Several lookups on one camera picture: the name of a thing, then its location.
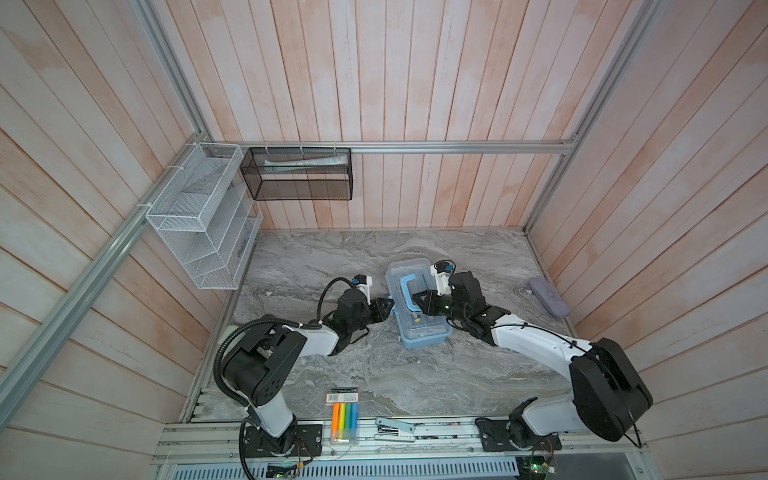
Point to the highlighter marker pack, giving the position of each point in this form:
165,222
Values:
344,402

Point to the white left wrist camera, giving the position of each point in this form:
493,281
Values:
363,283

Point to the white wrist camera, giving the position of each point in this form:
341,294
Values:
441,271
363,283

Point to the white wire mesh shelf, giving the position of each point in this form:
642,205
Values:
206,219

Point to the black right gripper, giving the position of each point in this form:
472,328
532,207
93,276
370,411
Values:
426,305

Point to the black wire mesh basket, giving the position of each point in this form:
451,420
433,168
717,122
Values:
298,173

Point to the aluminium mounting rail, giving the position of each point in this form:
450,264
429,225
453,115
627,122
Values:
432,438

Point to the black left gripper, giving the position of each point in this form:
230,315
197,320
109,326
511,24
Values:
379,305

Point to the blue clear-lid tool box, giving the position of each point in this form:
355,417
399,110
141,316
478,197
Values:
416,328

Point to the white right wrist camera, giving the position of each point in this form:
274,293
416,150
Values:
441,271

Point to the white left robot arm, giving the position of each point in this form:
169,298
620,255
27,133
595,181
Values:
254,361

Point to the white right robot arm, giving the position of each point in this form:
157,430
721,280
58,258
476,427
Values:
607,394

